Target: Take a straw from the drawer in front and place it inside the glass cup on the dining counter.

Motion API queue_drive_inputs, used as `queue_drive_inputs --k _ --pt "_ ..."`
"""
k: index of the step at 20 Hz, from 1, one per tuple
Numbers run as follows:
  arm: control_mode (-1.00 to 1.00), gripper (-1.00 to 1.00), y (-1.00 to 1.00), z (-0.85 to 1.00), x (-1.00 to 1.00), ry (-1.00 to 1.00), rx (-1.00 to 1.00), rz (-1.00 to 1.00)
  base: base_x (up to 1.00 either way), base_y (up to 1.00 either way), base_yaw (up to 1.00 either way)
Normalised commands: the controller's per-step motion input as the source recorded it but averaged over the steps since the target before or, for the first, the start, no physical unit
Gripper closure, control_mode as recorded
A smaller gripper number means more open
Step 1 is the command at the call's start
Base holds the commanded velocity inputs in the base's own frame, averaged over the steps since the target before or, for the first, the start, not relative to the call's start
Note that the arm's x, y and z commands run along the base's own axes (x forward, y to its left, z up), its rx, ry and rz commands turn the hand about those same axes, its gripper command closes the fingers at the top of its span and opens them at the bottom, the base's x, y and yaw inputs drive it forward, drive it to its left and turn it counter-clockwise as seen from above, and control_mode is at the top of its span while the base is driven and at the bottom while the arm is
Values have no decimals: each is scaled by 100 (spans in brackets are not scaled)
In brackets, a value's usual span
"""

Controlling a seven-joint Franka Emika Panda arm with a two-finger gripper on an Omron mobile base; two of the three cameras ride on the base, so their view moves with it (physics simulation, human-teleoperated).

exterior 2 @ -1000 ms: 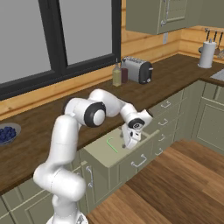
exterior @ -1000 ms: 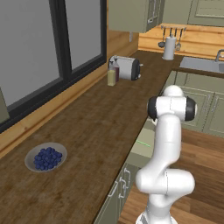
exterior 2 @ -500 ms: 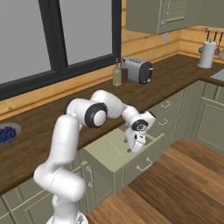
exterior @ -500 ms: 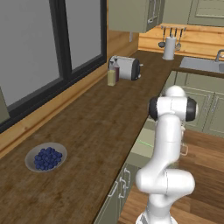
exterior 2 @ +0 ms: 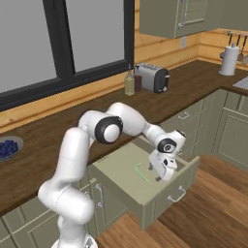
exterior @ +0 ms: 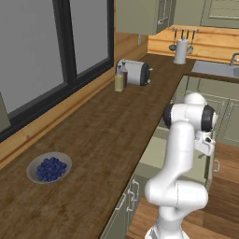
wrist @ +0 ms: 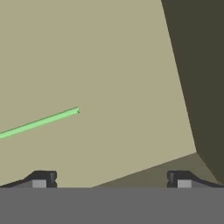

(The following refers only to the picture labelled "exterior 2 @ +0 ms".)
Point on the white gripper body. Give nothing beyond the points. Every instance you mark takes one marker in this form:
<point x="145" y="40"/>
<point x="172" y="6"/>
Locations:
<point x="168" y="171"/>

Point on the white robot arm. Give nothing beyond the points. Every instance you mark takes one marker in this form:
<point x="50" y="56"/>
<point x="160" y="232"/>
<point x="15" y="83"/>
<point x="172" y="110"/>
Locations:
<point x="71" y="161"/>

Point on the olive green open drawer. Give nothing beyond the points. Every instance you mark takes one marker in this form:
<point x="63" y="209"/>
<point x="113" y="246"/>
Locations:
<point x="126" y="168"/>

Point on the olive green closed drawer front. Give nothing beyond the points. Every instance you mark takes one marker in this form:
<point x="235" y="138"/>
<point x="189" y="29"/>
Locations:
<point x="193" y="111"/>

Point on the olive green cupboard door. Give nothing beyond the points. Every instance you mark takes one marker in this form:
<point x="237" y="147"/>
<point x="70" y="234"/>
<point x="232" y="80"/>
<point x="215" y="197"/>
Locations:
<point x="113" y="206"/>
<point x="25" y="223"/>
<point x="197" y="140"/>

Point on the olive green corner cupboard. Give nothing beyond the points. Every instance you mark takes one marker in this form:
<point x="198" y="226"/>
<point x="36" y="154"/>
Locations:
<point x="231" y="135"/>

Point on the dark red bottle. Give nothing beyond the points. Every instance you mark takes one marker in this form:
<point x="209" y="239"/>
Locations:
<point x="138" y="83"/>

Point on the olive oil bottle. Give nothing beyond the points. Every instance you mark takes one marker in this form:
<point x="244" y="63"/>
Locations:
<point x="130" y="84"/>

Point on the silver toaster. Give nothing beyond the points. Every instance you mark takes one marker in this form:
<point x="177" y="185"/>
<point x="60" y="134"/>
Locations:
<point x="151" y="77"/>

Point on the steel sink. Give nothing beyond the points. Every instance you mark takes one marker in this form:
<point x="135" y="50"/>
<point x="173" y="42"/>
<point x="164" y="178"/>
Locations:
<point x="241" y="84"/>

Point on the white paper towel roll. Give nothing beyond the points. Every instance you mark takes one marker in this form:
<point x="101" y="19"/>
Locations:
<point x="229" y="61"/>

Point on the black framed window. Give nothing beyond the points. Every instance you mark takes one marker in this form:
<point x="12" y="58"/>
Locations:
<point x="61" y="77"/>

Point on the grey bowl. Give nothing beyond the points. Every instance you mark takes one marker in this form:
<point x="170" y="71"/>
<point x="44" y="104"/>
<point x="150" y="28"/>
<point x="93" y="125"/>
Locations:
<point x="20" y="143"/>

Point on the hanging kitchen utensil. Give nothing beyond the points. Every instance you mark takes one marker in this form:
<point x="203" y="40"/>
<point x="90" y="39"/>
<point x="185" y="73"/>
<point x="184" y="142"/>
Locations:
<point x="240" y="53"/>
<point x="245" y="55"/>
<point x="230" y="39"/>

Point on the blueberries heap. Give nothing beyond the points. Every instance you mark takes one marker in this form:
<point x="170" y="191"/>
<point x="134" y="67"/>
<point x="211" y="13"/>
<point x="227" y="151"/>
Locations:
<point x="7" y="148"/>

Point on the white wall socket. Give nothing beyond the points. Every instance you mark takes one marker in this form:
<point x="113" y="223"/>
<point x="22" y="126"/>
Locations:
<point x="183" y="42"/>

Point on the olive green wall cupboard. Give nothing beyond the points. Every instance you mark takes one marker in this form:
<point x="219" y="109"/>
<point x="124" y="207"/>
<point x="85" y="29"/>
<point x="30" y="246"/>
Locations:
<point x="161" y="16"/>

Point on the utensil rail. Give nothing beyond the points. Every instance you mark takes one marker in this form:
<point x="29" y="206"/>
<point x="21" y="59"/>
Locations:
<point x="237" y="33"/>

